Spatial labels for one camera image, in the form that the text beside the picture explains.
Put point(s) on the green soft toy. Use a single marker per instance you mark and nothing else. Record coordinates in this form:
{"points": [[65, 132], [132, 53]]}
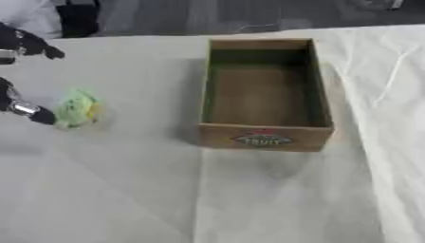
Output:
{"points": [[77, 109]]}

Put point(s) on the tan cardboard box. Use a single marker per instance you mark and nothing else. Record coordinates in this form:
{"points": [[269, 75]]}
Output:
{"points": [[264, 95]]}

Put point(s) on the person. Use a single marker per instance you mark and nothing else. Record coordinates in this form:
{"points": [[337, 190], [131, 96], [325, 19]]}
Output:
{"points": [[27, 15]]}

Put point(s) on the black bag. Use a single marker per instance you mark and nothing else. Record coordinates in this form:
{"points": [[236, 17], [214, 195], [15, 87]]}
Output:
{"points": [[78, 17]]}

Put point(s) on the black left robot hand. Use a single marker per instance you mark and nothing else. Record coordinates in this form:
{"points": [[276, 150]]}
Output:
{"points": [[16, 41]]}

